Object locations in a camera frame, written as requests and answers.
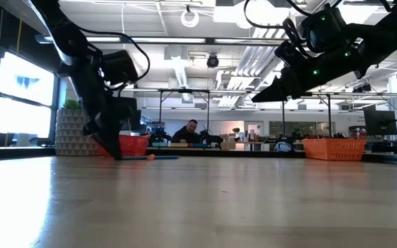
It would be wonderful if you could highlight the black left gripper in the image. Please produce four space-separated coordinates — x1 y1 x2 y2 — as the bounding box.
77 79 139 161

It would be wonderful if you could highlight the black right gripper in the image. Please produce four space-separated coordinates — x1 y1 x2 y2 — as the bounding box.
252 48 365 103

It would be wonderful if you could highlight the blue pencil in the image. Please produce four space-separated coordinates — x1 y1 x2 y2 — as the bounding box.
121 155 181 161

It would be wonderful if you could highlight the red plastic bin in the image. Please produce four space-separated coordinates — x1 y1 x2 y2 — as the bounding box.
97 134 150 158

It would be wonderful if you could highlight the black computer monitor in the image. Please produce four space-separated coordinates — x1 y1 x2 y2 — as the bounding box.
129 110 143 132
363 109 397 136

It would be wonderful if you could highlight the succulent in white patterned pot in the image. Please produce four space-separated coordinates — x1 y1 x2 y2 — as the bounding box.
54 99 99 156

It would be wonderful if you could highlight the black background robot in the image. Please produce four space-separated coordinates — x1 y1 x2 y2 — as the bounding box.
200 129 224 149
148 127 172 145

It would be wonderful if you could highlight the blue white ball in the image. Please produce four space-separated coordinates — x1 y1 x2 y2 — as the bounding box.
274 141 294 153

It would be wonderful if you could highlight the person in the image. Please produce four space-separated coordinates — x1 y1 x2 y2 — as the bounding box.
170 118 203 145

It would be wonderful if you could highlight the orange plastic bin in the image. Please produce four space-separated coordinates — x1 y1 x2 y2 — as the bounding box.
301 138 367 162

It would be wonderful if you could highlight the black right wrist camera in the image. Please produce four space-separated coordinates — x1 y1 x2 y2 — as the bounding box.
274 40 306 68

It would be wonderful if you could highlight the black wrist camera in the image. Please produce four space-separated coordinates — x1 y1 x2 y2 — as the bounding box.
274 40 306 68
101 50 140 87

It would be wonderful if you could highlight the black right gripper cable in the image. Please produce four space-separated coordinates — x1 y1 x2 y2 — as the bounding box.
243 0 309 48

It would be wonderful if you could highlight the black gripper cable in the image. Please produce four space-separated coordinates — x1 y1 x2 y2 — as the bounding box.
243 0 309 48
77 27 151 90

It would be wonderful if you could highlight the black aluminium table frame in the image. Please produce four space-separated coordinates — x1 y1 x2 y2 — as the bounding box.
0 146 397 168

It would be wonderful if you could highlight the black overhead camera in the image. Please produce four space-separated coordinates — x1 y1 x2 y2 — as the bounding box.
206 54 220 69

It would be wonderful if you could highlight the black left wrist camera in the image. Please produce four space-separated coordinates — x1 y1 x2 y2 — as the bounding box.
101 50 140 87

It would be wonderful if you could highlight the black background gantry frame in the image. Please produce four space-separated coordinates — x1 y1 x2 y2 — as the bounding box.
156 88 212 137

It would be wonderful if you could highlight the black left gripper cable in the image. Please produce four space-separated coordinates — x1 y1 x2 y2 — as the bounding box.
77 27 151 90

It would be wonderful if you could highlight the white ring light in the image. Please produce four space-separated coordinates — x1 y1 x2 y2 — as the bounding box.
180 8 200 28

